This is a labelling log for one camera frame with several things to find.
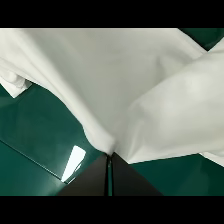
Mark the white shirt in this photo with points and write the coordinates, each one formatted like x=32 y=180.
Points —
x=116 y=83

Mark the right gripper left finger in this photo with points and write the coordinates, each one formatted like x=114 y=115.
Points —
x=91 y=181

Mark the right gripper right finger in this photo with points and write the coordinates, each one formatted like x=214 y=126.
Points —
x=128 y=182

